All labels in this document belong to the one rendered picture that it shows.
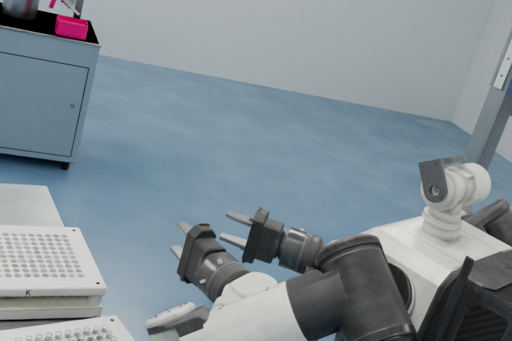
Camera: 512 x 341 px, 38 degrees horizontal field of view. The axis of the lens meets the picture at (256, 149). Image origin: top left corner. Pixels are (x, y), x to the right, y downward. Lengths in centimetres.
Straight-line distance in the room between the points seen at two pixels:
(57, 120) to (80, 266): 269
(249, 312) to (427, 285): 26
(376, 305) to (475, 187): 30
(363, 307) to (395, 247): 16
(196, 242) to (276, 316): 45
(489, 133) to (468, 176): 115
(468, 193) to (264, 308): 37
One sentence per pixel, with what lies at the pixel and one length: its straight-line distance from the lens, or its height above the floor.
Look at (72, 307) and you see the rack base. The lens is 154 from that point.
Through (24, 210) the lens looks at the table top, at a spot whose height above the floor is 87.
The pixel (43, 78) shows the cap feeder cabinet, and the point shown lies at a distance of 414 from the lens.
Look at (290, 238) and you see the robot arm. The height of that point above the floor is 109.
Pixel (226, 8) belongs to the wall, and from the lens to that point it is 708.
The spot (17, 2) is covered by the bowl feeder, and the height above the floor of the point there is 84.
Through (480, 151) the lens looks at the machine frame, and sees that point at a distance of 234.
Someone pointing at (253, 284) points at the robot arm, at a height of 111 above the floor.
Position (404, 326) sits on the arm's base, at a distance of 100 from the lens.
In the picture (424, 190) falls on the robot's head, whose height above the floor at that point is 139.
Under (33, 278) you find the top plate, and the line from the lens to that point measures 151.
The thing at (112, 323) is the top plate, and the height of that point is 94.
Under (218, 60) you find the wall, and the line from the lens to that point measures 719.
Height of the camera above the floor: 173
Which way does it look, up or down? 18 degrees down
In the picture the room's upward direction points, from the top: 16 degrees clockwise
